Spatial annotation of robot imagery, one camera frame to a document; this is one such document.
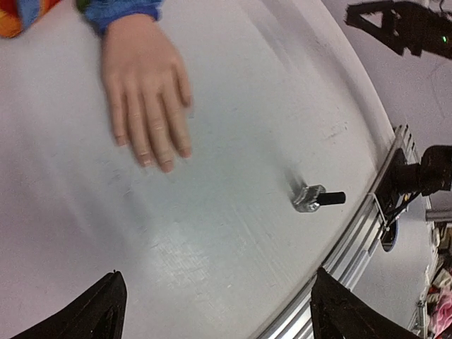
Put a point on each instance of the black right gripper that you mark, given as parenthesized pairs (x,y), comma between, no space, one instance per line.
(410,25)

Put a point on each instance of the rainbow striped jacket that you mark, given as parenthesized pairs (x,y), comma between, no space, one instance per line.
(18,16)

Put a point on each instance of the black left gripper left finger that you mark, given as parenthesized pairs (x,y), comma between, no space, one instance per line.
(97,313)

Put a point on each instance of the clear nail polish bottle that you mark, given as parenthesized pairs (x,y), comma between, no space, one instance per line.
(311,198)

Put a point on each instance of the aluminium table frame rail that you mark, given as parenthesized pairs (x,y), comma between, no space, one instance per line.
(351,254)

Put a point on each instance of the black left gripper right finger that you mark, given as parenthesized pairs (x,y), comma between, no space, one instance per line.
(338,313)

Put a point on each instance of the mannequin hand with nails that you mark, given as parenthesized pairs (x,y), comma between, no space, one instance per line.
(148,91)

